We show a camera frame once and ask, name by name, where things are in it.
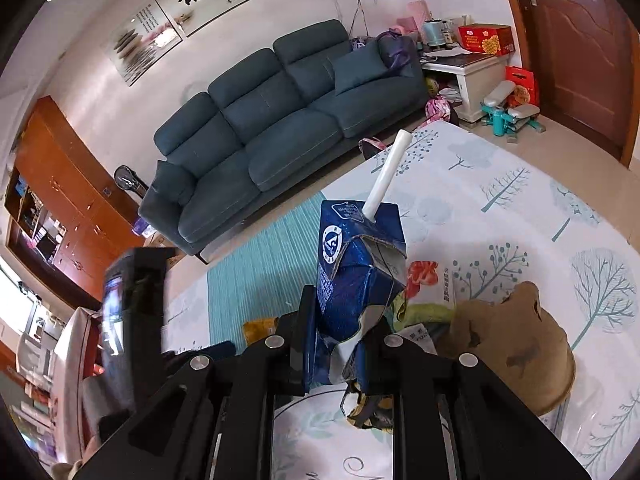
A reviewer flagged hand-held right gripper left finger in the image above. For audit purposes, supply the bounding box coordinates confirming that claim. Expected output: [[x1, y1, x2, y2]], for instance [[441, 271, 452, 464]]
[[75, 284, 321, 480]]

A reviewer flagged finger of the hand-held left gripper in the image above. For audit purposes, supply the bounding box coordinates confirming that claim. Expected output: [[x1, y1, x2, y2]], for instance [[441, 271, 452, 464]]
[[162, 340, 236, 376]]

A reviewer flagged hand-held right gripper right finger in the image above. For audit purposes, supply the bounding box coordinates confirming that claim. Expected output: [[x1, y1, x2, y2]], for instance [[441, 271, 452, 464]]
[[360, 317, 593, 480]]

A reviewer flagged blue milk carton with straw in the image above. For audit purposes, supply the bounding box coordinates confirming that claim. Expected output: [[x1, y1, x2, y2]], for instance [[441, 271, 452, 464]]
[[312, 129, 413, 396]]

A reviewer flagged orange wrapper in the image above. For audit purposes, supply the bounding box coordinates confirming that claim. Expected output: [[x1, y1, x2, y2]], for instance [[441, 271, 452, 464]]
[[242, 316, 282, 347]]

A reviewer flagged dark yellow wrapper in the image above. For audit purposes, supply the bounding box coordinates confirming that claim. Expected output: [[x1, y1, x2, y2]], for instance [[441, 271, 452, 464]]
[[341, 380, 397, 431]]

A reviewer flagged floral snack packet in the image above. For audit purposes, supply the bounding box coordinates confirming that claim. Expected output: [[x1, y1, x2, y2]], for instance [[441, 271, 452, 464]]
[[392, 259, 458, 346]]

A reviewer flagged brown paper bag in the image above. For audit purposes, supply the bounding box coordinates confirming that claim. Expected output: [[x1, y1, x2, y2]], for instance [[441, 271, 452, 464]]
[[435, 281, 576, 416]]

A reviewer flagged blue-grey cushion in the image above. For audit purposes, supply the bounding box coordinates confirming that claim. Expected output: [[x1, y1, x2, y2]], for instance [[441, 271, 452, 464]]
[[331, 41, 392, 97], [149, 159, 197, 207]]

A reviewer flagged wooden cabinet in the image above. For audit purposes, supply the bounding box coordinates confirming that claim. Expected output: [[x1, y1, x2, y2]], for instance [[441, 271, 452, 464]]
[[5, 95, 146, 311]]

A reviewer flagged blue-grey sofa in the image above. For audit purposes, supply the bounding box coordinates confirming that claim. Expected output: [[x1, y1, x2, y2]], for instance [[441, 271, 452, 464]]
[[137, 19, 431, 263]]

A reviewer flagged black and pink bag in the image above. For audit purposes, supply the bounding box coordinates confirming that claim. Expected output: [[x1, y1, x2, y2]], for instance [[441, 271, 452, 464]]
[[357, 136, 388, 161]]

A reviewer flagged pink floral bag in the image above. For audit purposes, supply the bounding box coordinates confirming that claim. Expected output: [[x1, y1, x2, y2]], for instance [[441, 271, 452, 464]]
[[424, 95, 463, 128]]

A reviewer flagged teal stepper machine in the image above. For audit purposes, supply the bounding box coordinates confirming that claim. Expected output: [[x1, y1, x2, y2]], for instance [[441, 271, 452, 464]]
[[480, 80, 548, 143]]

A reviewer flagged white side table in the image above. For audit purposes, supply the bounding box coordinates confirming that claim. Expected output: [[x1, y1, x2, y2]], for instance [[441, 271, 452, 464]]
[[420, 50, 511, 123]]

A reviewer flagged purple bag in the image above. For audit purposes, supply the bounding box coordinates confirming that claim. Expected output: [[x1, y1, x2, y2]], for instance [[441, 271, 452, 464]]
[[375, 30, 418, 78]]

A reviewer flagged red gift bag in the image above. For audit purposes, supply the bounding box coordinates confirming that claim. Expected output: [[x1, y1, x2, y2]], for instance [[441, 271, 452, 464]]
[[504, 65, 541, 108]]

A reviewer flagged teal jar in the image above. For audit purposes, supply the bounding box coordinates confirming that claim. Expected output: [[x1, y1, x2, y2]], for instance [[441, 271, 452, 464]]
[[421, 19, 447, 47]]

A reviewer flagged red gift box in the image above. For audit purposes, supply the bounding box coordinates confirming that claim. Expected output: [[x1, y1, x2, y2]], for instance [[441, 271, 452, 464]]
[[457, 23, 516, 57]]

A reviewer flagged pink box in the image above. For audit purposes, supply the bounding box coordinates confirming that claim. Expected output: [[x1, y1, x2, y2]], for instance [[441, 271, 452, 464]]
[[406, 0, 435, 36]]

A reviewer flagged wooden door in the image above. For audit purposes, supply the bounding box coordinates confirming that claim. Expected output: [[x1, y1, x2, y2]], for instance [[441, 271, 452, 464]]
[[495, 0, 640, 168]]

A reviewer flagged stones wall picture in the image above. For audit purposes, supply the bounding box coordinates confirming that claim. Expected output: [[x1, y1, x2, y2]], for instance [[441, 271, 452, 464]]
[[107, 0, 183, 86]]

